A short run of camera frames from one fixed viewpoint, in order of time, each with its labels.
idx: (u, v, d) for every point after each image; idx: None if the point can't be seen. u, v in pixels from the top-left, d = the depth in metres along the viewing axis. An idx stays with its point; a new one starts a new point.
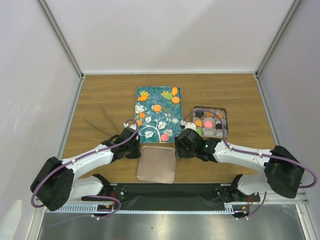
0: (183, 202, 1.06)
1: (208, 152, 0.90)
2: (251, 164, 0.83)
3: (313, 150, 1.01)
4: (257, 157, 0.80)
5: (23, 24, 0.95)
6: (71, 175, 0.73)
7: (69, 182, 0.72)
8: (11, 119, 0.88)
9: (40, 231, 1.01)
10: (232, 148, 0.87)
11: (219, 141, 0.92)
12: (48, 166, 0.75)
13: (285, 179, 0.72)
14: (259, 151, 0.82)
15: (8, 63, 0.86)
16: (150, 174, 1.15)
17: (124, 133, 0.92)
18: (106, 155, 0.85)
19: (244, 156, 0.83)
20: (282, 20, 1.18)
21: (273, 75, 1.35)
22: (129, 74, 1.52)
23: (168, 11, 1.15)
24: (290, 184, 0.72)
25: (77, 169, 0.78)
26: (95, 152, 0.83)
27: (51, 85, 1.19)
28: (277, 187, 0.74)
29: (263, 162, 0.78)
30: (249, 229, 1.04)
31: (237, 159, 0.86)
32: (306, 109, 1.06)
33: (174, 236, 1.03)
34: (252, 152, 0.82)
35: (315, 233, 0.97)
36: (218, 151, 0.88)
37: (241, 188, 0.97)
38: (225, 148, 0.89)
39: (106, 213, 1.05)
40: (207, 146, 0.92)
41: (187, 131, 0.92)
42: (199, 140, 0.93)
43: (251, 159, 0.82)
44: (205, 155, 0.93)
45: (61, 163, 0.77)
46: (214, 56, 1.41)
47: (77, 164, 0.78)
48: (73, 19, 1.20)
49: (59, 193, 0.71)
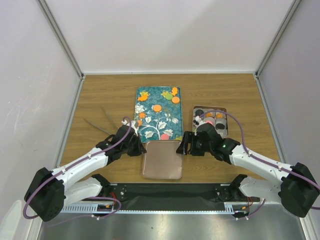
0: (183, 203, 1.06)
1: (224, 152, 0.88)
2: (266, 175, 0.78)
3: (313, 150, 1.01)
4: (276, 170, 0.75)
5: (23, 24, 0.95)
6: (61, 186, 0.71)
7: (60, 194, 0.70)
8: (11, 119, 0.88)
9: (40, 231, 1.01)
10: (251, 155, 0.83)
11: (238, 144, 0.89)
12: (39, 177, 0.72)
13: (299, 197, 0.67)
14: (279, 164, 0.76)
15: (8, 63, 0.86)
16: (156, 171, 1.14)
17: (119, 132, 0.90)
18: (100, 160, 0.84)
19: (262, 165, 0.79)
20: (282, 20, 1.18)
21: (273, 76, 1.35)
22: (130, 74, 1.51)
23: (168, 12, 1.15)
24: (303, 204, 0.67)
25: (68, 179, 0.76)
26: (88, 157, 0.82)
27: (51, 86, 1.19)
28: (288, 203, 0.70)
29: (280, 175, 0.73)
30: (249, 229, 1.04)
31: (253, 167, 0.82)
32: (305, 110, 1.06)
33: (174, 236, 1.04)
34: (271, 163, 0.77)
35: (315, 233, 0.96)
36: (235, 153, 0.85)
37: (242, 189, 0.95)
38: (242, 153, 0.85)
39: (106, 213, 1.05)
40: (224, 146, 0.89)
41: (208, 126, 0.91)
42: (218, 138, 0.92)
43: (268, 170, 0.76)
44: (220, 155, 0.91)
45: (51, 173, 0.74)
46: (214, 56, 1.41)
47: (68, 173, 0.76)
48: (73, 19, 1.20)
49: (52, 204, 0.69)
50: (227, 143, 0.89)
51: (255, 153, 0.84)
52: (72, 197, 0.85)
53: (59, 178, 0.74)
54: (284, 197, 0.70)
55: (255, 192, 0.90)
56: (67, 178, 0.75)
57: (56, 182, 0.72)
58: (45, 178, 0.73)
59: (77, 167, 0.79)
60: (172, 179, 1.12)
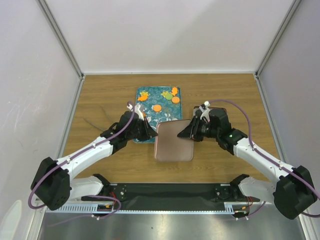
0: (183, 203, 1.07)
1: (229, 142, 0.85)
2: (265, 171, 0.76)
3: (312, 150, 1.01)
4: (276, 168, 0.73)
5: (23, 24, 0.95)
6: (66, 176, 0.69)
7: (65, 183, 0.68)
8: (11, 119, 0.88)
9: (40, 231, 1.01)
10: (256, 149, 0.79)
11: (245, 137, 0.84)
12: (44, 167, 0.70)
13: (293, 198, 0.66)
14: (281, 163, 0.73)
15: (8, 62, 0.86)
16: (168, 154, 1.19)
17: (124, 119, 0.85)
18: (105, 149, 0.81)
19: (264, 161, 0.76)
20: (282, 20, 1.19)
21: (273, 76, 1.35)
22: (129, 74, 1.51)
23: (168, 12, 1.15)
24: (296, 206, 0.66)
25: (73, 169, 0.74)
26: (93, 146, 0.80)
27: (51, 85, 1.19)
28: (281, 201, 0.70)
29: (279, 174, 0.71)
30: (250, 229, 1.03)
31: (254, 160, 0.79)
32: (306, 109, 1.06)
33: (174, 236, 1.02)
34: (274, 160, 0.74)
35: (315, 233, 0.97)
36: (240, 145, 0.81)
37: (241, 187, 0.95)
38: (246, 145, 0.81)
39: (106, 213, 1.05)
40: (231, 136, 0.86)
41: (222, 113, 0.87)
42: (227, 128, 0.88)
43: (269, 167, 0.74)
44: (225, 144, 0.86)
45: (56, 163, 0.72)
46: (214, 56, 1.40)
47: (73, 162, 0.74)
48: (73, 19, 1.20)
49: (58, 194, 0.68)
50: (235, 134, 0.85)
51: (260, 148, 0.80)
52: (76, 189, 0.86)
53: (63, 167, 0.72)
54: (278, 194, 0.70)
55: (253, 192, 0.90)
56: (71, 168, 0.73)
57: (61, 172, 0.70)
58: (50, 167, 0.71)
59: (82, 156, 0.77)
60: (184, 160, 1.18)
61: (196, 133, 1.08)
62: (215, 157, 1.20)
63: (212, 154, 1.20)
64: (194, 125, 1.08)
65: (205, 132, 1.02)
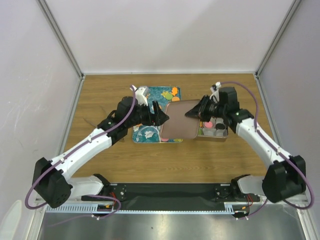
0: (183, 203, 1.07)
1: (234, 119, 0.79)
2: (261, 153, 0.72)
3: (312, 150, 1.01)
4: (273, 152, 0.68)
5: (23, 24, 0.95)
6: (61, 177, 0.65)
7: (61, 183, 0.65)
8: (11, 119, 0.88)
9: (40, 231, 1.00)
10: (257, 130, 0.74)
11: (252, 118, 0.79)
12: (39, 169, 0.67)
13: (284, 184, 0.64)
14: (280, 148, 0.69)
15: (8, 62, 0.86)
16: (173, 134, 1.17)
17: (123, 105, 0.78)
18: (102, 142, 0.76)
19: (263, 143, 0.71)
20: (282, 20, 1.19)
21: (273, 76, 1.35)
22: (130, 74, 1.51)
23: (168, 12, 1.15)
24: (283, 192, 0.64)
25: (68, 168, 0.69)
26: (89, 141, 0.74)
27: (51, 85, 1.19)
28: (269, 186, 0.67)
29: (273, 158, 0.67)
30: (250, 229, 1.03)
31: (254, 141, 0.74)
32: (306, 109, 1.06)
33: (174, 236, 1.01)
34: (273, 144, 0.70)
35: (315, 233, 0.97)
36: (244, 123, 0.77)
37: (239, 182, 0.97)
38: (249, 126, 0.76)
39: (106, 213, 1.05)
40: (237, 114, 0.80)
41: (231, 90, 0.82)
42: (235, 107, 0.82)
43: (266, 150, 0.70)
44: (229, 120, 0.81)
45: (50, 163, 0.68)
46: (214, 56, 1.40)
47: (68, 161, 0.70)
48: (73, 19, 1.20)
49: (55, 195, 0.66)
50: (242, 112, 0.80)
51: (263, 131, 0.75)
52: (76, 188, 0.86)
53: (58, 168, 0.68)
54: (268, 178, 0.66)
55: (250, 190, 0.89)
56: (67, 167, 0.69)
57: (55, 173, 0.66)
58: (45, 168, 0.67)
59: (78, 154, 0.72)
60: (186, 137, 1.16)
61: (203, 111, 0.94)
62: (215, 157, 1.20)
63: (212, 154, 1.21)
64: (201, 102, 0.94)
65: (213, 111, 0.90)
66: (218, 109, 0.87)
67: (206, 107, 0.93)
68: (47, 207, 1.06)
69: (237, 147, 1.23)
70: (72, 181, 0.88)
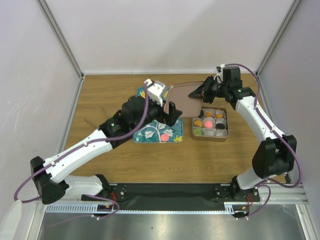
0: (183, 203, 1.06)
1: (235, 95, 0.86)
2: (256, 130, 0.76)
3: (312, 149, 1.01)
4: (267, 129, 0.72)
5: (23, 24, 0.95)
6: (47, 182, 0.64)
7: (47, 188, 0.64)
8: (11, 119, 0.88)
9: (40, 231, 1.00)
10: (256, 108, 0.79)
11: (252, 95, 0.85)
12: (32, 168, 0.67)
13: (272, 160, 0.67)
14: (275, 126, 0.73)
15: (8, 62, 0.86)
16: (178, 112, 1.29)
17: (129, 107, 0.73)
18: (99, 148, 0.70)
19: (259, 121, 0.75)
20: (282, 20, 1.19)
21: (273, 76, 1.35)
22: (129, 74, 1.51)
23: (168, 12, 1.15)
24: (270, 167, 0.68)
25: (58, 173, 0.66)
26: (84, 145, 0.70)
27: (51, 85, 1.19)
28: (258, 160, 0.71)
29: (266, 135, 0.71)
30: (250, 229, 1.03)
31: (251, 118, 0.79)
32: (306, 109, 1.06)
33: (174, 236, 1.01)
34: (268, 122, 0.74)
35: (315, 233, 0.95)
36: (244, 100, 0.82)
37: (238, 179, 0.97)
38: (249, 104, 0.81)
39: (106, 213, 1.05)
40: (239, 91, 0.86)
41: (236, 68, 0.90)
42: (238, 84, 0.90)
43: (261, 127, 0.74)
44: (230, 97, 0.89)
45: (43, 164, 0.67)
46: (214, 56, 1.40)
47: (59, 165, 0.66)
48: (73, 19, 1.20)
49: (46, 196, 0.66)
50: (245, 89, 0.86)
51: (262, 109, 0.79)
52: (72, 189, 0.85)
53: (48, 171, 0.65)
54: (258, 153, 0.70)
55: (248, 183, 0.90)
56: (56, 171, 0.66)
57: (44, 176, 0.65)
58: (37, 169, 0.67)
59: (70, 158, 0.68)
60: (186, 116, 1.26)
61: (206, 92, 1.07)
62: (215, 156, 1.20)
63: (212, 154, 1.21)
64: (206, 83, 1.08)
65: (215, 90, 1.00)
66: (221, 88, 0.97)
67: (209, 87, 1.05)
68: (47, 207, 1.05)
69: (237, 147, 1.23)
70: (72, 181, 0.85)
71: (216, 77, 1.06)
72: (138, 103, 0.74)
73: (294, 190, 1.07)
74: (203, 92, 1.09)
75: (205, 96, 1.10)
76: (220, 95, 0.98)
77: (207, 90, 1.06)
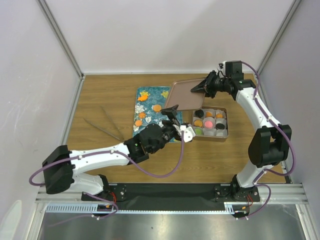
0: (183, 203, 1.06)
1: (236, 86, 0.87)
2: (254, 120, 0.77)
3: (312, 149, 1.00)
4: (264, 119, 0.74)
5: (23, 23, 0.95)
6: (69, 172, 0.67)
7: (67, 178, 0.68)
8: (11, 119, 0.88)
9: (40, 231, 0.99)
10: (255, 99, 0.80)
11: (253, 87, 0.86)
12: (56, 154, 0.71)
13: (266, 148, 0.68)
14: (271, 116, 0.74)
15: (8, 62, 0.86)
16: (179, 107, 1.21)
17: (145, 135, 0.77)
18: (120, 159, 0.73)
19: (257, 110, 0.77)
20: (282, 20, 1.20)
21: (273, 75, 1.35)
22: (129, 74, 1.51)
23: (168, 11, 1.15)
24: (264, 155, 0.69)
25: (81, 167, 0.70)
26: (110, 152, 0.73)
27: (52, 85, 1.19)
28: (254, 148, 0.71)
29: (263, 124, 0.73)
30: (250, 229, 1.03)
31: (249, 108, 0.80)
32: (306, 108, 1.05)
33: (174, 236, 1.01)
34: (266, 112, 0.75)
35: (315, 233, 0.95)
36: (244, 91, 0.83)
37: (238, 177, 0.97)
38: (248, 94, 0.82)
39: (106, 213, 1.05)
40: (240, 82, 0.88)
41: (238, 63, 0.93)
42: (239, 76, 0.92)
43: (258, 116, 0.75)
44: (231, 88, 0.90)
45: (69, 154, 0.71)
46: (214, 56, 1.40)
47: (83, 160, 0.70)
48: (73, 19, 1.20)
49: (57, 185, 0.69)
50: (246, 81, 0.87)
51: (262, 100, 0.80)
52: (77, 185, 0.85)
53: (72, 162, 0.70)
54: (255, 140, 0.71)
55: (246, 179, 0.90)
56: (80, 165, 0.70)
57: (66, 165, 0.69)
58: (62, 157, 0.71)
59: (94, 157, 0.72)
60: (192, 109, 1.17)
61: (208, 85, 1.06)
62: (215, 156, 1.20)
63: (212, 154, 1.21)
64: (208, 78, 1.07)
65: (218, 84, 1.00)
66: (223, 81, 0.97)
67: (211, 81, 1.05)
68: (47, 207, 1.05)
69: (237, 147, 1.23)
70: (77, 176, 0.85)
71: (218, 72, 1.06)
72: (152, 133, 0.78)
73: (294, 190, 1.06)
74: (205, 86, 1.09)
75: (207, 89, 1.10)
76: (222, 89, 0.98)
77: (209, 85, 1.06)
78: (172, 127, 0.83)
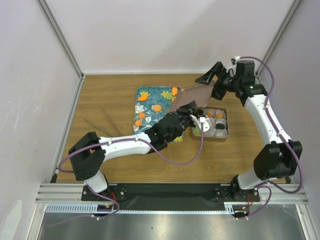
0: (183, 203, 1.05)
1: (246, 92, 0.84)
2: (263, 131, 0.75)
3: (312, 149, 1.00)
4: (274, 133, 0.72)
5: (23, 23, 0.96)
6: (102, 156, 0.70)
7: (100, 162, 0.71)
8: (11, 119, 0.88)
9: (40, 232, 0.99)
10: (266, 109, 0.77)
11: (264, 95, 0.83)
12: (87, 140, 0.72)
13: (274, 165, 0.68)
14: (282, 130, 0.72)
15: (9, 62, 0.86)
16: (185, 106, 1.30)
17: (164, 124, 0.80)
18: (144, 146, 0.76)
19: (267, 122, 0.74)
20: (282, 20, 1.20)
21: (273, 75, 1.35)
22: (130, 74, 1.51)
23: (168, 11, 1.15)
24: (270, 170, 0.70)
25: (109, 152, 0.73)
26: (134, 139, 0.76)
27: (52, 85, 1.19)
28: (261, 161, 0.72)
29: (272, 138, 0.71)
30: (250, 228, 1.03)
31: (258, 118, 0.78)
32: (306, 108, 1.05)
33: (174, 236, 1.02)
34: (276, 126, 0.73)
35: (315, 233, 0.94)
36: (254, 99, 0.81)
37: (239, 178, 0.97)
38: (259, 102, 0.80)
39: (106, 213, 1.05)
40: (251, 88, 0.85)
41: (251, 64, 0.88)
42: (250, 80, 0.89)
43: (268, 129, 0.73)
44: (240, 92, 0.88)
45: (98, 140, 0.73)
46: (214, 57, 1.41)
47: (112, 146, 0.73)
48: (74, 19, 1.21)
49: (88, 169, 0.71)
50: (257, 87, 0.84)
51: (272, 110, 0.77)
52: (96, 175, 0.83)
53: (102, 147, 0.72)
54: (262, 155, 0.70)
55: (248, 182, 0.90)
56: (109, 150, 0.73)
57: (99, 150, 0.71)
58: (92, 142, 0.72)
59: (121, 144, 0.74)
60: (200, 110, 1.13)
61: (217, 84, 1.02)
62: (215, 156, 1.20)
63: (212, 154, 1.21)
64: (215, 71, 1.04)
65: (226, 85, 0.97)
66: (232, 83, 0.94)
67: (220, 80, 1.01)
68: (47, 207, 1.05)
69: (237, 147, 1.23)
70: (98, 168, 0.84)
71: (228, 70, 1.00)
72: (169, 122, 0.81)
73: (294, 190, 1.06)
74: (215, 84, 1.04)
75: (215, 88, 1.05)
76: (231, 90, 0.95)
77: (218, 83, 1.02)
78: (188, 116, 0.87)
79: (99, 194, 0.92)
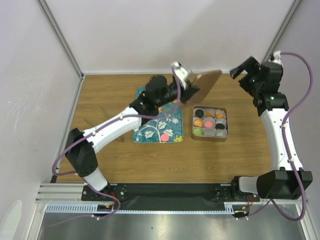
0: (183, 203, 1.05)
1: (265, 103, 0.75)
2: (273, 153, 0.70)
3: (312, 149, 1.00)
4: (285, 157, 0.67)
5: (23, 23, 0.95)
6: (91, 148, 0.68)
7: (91, 155, 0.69)
8: (11, 119, 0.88)
9: (41, 231, 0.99)
10: (282, 128, 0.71)
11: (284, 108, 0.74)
12: (72, 138, 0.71)
13: (277, 189, 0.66)
14: (295, 157, 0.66)
15: (8, 62, 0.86)
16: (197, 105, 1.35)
17: (151, 86, 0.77)
18: (132, 121, 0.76)
19: (280, 145, 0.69)
20: (282, 20, 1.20)
21: None
22: (130, 74, 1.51)
23: (168, 11, 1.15)
24: (271, 193, 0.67)
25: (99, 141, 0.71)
26: (120, 119, 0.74)
27: (52, 85, 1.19)
28: (265, 181, 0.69)
29: (281, 164, 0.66)
30: (250, 228, 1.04)
31: (272, 137, 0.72)
32: (307, 108, 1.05)
33: (174, 236, 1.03)
34: (289, 150, 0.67)
35: (315, 233, 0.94)
36: (272, 114, 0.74)
37: (240, 180, 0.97)
38: (278, 119, 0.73)
39: (106, 213, 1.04)
40: (273, 98, 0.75)
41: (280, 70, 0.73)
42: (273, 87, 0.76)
43: (278, 153, 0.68)
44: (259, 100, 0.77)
45: (83, 134, 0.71)
46: (214, 57, 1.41)
47: (99, 134, 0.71)
48: (74, 19, 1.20)
49: (84, 164, 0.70)
50: (278, 98, 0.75)
51: (289, 130, 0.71)
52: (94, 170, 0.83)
53: (89, 139, 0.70)
54: (268, 176, 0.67)
55: (250, 187, 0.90)
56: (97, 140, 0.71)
57: (85, 144, 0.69)
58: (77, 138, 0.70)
59: (108, 129, 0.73)
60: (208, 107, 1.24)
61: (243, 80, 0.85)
62: (215, 156, 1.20)
63: (212, 154, 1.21)
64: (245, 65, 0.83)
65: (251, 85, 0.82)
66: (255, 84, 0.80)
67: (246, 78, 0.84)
68: (47, 207, 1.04)
69: (237, 147, 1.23)
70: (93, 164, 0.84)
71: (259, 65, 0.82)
72: (156, 83, 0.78)
73: None
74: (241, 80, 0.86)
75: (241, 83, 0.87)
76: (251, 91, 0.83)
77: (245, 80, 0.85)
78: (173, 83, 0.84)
79: (100, 192, 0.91)
